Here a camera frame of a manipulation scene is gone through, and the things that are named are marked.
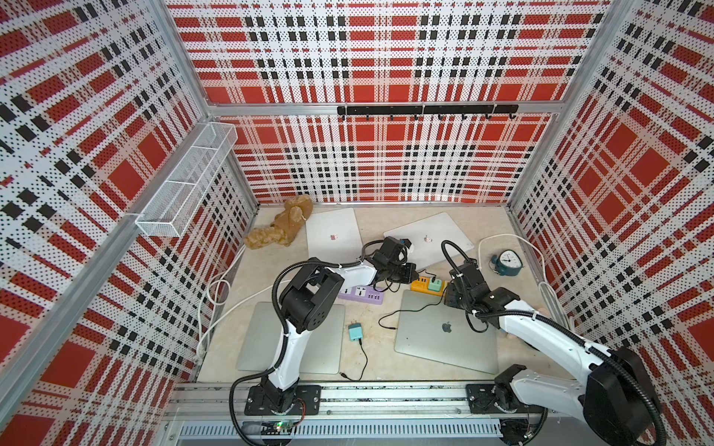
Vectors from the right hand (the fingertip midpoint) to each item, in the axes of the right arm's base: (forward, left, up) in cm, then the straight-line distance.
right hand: (458, 292), depth 86 cm
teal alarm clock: (+14, -22, -5) cm, 26 cm away
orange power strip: (+6, +10, -5) cm, 13 cm away
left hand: (+9, +10, -4) cm, 14 cm away
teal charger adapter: (-10, +32, -5) cm, 34 cm away
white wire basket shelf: (+22, +91, +17) cm, 95 cm away
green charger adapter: (+3, +6, -1) cm, 7 cm away
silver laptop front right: (-8, +10, -7) cm, 15 cm away
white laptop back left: (+28, +43, -7) cm, 52 cm away
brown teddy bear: (+26, +59, +2) cm, 65 cm away
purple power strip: (+2, +30, -5) cm, 30 cm away
